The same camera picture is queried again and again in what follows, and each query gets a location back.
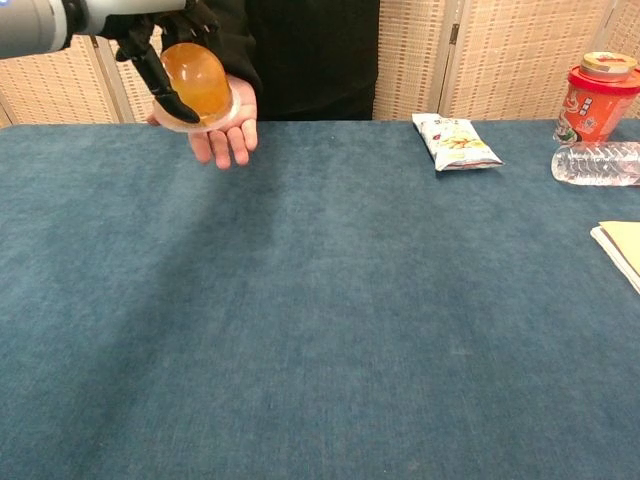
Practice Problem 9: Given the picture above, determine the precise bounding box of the orange instant noodle cup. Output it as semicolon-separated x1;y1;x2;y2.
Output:
552;51;640;147

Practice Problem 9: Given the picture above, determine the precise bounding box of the beige spiral notebook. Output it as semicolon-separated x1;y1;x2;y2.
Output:
589;220;640;295

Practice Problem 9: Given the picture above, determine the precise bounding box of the blue tablecloth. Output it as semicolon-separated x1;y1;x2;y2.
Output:
0;118;640;480

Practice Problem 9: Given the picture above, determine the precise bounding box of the woven folding screen panel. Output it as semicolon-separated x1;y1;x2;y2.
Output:
94;27;169;125
373;0;460;122
0;34;127;126
438;0;624;122
599;0;640;69

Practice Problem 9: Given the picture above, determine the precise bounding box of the person's right black-sleeved arm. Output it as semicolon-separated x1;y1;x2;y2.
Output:
199;0;264;96

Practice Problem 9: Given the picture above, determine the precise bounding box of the person's right hand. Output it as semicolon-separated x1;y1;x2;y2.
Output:
185;73;260;170

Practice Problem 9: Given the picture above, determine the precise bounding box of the clear plastic water bottle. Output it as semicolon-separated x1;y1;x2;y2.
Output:
550;141;640;187

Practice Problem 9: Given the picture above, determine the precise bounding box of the white snack bag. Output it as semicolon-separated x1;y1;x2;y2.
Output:
411;112;504;173

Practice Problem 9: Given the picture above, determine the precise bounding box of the person's black-clothed torso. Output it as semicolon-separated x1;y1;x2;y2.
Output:
243;0;381;122

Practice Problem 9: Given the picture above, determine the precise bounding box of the robot left five-finger hand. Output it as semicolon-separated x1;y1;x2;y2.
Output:
67;0;221;125

